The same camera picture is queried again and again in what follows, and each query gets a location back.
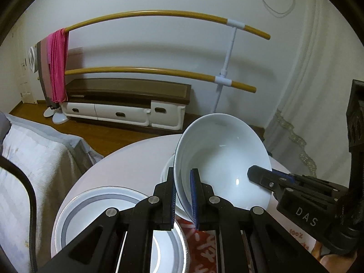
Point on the cream door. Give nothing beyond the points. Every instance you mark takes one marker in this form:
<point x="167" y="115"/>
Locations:
<point x="27" y="91"/>

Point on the grey-rimmed round plate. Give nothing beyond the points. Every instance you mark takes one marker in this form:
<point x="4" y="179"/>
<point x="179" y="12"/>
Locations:
<point x="85" y="202"/>

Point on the white round fan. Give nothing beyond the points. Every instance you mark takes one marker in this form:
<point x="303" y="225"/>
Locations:
<point x="31" y="59"/>

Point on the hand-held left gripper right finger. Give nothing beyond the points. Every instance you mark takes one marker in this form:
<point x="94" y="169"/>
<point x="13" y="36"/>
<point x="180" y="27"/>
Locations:
<point x="194" y="199"/>

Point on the white and golden towel rack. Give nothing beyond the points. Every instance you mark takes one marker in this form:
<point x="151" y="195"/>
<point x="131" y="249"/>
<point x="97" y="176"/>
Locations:
<point x="142" y="13"/>

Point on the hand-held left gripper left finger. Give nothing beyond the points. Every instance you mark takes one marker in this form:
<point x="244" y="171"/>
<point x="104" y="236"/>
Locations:
<point x="172" y="204"/>

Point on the pink towel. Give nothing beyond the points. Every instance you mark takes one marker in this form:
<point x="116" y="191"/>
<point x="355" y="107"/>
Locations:
<point x="58" y="62"/>

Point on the bed with pale sheet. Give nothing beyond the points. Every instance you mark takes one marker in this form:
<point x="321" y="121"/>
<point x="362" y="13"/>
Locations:
<point x="42" y="162"/>

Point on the white lace-edged curtain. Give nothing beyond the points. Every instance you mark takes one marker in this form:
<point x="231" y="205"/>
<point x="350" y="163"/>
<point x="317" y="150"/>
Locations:
<point x="312" y="76"/>

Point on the brown striped towel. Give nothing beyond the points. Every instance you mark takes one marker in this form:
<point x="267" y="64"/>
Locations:
<point x="44" y="71"/>

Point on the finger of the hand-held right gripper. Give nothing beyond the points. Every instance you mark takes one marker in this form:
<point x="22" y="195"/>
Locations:
<point x="261" y="176"/>
<point x="285" y="177"/>

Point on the grey pillow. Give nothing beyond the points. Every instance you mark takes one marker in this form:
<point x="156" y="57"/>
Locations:
<point x="3" y="130"/>

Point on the grey-banded white bowl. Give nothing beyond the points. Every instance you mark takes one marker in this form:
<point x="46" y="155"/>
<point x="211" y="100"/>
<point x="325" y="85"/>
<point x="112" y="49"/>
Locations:
<point x="227" y="153"/>

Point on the white and brown cabinet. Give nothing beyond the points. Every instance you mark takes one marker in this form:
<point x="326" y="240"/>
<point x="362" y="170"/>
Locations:
<point x="128" y="91"/>

